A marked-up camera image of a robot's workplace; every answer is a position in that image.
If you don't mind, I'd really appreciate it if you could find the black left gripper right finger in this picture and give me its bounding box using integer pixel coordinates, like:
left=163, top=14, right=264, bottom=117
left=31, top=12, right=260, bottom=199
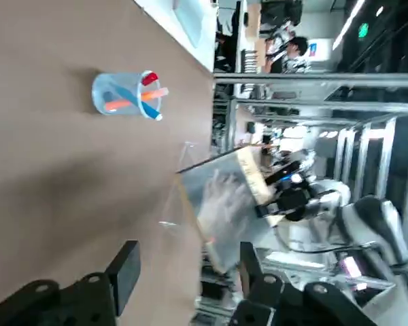
left=229, top=241, right=378, bottom=326

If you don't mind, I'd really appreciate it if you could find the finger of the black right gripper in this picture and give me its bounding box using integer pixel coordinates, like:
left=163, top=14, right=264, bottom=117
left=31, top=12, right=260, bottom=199
left=263, top=161, right=303, bottom=187
left=254, top=202, right=284, bottom=219

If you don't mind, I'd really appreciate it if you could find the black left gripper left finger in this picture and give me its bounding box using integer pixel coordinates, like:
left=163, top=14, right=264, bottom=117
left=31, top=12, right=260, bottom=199
left=0, top=240, right=142, bottom=326

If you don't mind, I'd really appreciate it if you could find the dark book with hand cover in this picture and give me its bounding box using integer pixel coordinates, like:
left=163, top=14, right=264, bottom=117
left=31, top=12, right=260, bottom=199
left=175, top=143, right=284, bottom=276

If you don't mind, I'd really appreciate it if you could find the clear acrylic storage rack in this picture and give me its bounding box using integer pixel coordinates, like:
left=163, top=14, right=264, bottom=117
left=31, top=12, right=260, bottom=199
left=158, top=140, right=222, bottom=240

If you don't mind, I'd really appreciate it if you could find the person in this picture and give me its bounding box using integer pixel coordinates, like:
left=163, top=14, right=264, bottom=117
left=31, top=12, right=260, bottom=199
left=267, top=36, right=313, bottom=75

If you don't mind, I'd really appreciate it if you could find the blue marker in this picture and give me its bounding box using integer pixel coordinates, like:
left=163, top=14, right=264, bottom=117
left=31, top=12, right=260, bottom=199
left=114, top=83, right=165, bottom=122

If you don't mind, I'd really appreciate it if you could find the orange marker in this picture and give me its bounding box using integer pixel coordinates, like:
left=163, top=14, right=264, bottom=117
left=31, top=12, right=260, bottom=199
left=104, top=87, right=170, bottom=111

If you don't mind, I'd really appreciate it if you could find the green exit sign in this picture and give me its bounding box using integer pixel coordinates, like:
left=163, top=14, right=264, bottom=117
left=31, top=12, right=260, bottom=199
left=356, top=22, right=371, bottom=41

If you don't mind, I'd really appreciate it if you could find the red capped marker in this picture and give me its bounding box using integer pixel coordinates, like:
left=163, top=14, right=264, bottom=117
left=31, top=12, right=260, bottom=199
left=141, top=71, right=160, bottom=86

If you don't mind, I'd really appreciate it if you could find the clear plastic pen cup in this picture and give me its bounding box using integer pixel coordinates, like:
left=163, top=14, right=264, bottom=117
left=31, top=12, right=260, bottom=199
left=90, top=70, right=165, bottom=122

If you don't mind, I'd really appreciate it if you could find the aluminium workstation frame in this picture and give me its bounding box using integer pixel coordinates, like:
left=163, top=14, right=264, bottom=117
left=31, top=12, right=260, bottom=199
left=212, top=72, right=408, bottom=238

